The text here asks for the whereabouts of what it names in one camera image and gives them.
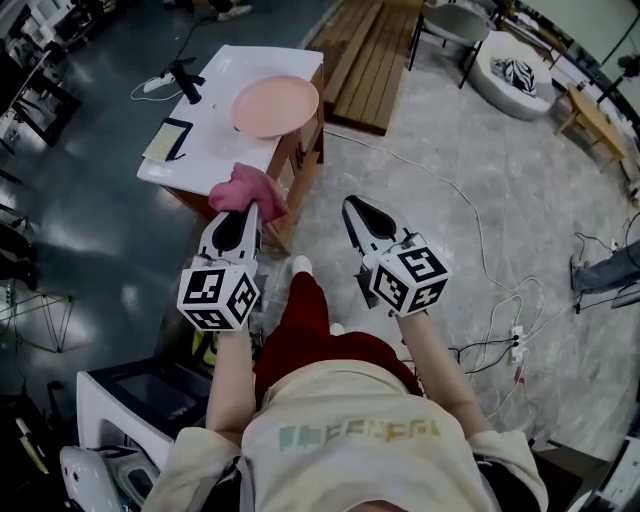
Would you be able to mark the person's cream shirt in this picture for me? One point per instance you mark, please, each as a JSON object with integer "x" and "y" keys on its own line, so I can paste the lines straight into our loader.
{"x": 350, "y": 475}

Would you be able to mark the person's red trousers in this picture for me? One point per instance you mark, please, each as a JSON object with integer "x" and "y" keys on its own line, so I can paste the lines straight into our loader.
{"x": 310, "y": 325}

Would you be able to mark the person's left forearm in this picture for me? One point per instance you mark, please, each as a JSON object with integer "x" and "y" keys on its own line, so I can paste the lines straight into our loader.
{"x": 227, "y": 385}

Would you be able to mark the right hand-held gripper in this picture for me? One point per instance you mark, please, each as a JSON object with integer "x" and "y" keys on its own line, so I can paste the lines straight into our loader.
{"x": 395, "y": 290}

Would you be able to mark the low wooden coffee table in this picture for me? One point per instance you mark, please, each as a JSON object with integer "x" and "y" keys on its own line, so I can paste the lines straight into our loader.
{"x": 595, "y": 120}

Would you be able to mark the person's right forearm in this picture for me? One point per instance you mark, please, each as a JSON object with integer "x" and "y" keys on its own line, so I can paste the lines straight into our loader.
{"x": 440, "y": 370}

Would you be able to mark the wooden slatted platform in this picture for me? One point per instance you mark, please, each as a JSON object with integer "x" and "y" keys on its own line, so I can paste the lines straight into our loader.
{"x": 365, "y": 65}

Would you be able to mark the white steam iron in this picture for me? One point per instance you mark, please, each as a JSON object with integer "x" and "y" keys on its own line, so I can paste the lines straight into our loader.
{"x": 85, "y": 475}

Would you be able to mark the zebra striped cushion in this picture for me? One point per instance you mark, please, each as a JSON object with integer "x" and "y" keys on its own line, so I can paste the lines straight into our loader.
{"x": 517, "y": 75}

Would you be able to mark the black faucet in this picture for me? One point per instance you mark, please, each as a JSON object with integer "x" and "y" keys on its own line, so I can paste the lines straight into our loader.
{"x": 192, "y": 90}

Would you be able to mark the big pink plate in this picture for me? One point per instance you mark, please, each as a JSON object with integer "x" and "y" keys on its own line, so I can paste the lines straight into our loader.
{"x": 275, "y": 105}

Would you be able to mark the white appliance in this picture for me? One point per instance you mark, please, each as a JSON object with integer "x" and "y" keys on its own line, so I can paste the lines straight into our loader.
{"x": 95, "y": 400}

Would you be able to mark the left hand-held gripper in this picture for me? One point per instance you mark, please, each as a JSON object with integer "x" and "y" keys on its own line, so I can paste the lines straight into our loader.
{"x": 202, "y": 292}

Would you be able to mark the white power strip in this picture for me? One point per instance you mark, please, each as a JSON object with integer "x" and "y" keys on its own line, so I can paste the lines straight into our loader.
{"x": 516, "y": 345}
{"x": 155, "y": 84}

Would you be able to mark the wooden sink cabinet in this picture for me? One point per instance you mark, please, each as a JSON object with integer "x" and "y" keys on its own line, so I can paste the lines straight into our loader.
{"x": 300, "y": 165}

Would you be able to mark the yellow green bag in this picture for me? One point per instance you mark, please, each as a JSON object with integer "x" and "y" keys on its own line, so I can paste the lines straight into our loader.
{"x": 205, "y": 350}

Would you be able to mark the person's white shoe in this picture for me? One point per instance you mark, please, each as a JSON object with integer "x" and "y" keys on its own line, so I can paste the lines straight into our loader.
{"x": 337, "y": 328}
{"x": 301, "y": 264}

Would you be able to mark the grey chair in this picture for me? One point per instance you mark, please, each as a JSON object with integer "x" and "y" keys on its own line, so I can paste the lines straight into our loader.
{"x": 455, "y": 22}

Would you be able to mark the pink cloth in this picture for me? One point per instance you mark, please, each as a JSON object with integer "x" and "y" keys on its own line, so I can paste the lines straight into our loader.
{"x": 245, "y": 192}

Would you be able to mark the kitchen knife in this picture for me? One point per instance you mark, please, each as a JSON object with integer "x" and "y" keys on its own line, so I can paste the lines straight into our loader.
{"x": 35, "y": 452}

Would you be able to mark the white sink countertop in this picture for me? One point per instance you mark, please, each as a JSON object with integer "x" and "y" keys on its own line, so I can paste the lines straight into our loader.
{"x": 225, "y": 65}

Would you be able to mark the black chair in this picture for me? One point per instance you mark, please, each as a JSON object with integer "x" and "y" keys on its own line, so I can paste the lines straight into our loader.
{"x": 45, "y": 112}

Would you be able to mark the white beanbag seat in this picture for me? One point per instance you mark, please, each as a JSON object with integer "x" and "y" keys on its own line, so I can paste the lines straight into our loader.
{"x": 500, "y": 45}

